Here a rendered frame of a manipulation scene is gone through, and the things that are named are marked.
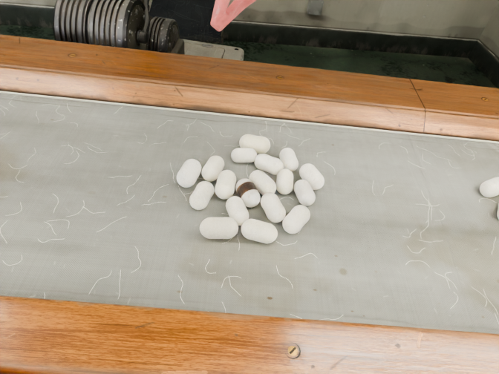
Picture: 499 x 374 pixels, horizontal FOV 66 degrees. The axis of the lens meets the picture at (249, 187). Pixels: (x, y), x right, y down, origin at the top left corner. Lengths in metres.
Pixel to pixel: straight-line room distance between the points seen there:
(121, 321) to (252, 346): 0.10
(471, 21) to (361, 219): 2.56
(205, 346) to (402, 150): 0.37
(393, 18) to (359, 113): 2.15
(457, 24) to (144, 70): 2.49
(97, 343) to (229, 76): 0.40
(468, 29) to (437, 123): 2.35
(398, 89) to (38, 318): 0.54
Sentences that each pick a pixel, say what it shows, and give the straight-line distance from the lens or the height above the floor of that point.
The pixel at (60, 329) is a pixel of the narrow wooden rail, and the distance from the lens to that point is 0.32.
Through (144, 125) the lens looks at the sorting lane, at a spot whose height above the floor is 0.74.
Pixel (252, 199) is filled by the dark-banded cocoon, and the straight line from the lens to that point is 0.40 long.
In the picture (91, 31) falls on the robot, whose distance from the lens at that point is 0.73.
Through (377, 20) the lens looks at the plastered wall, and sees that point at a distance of 2.66.
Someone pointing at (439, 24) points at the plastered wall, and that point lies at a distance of 2.84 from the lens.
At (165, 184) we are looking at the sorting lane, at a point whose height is 0.74.
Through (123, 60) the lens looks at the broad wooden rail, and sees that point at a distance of 0.61.
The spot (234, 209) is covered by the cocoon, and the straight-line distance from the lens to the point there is 0.38.
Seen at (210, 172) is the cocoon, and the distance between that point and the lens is 0.42.
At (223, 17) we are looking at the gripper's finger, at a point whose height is 0.91.
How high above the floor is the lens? 1.04
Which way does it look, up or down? 45 degrees down
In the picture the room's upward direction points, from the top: 8 degrees clockwise
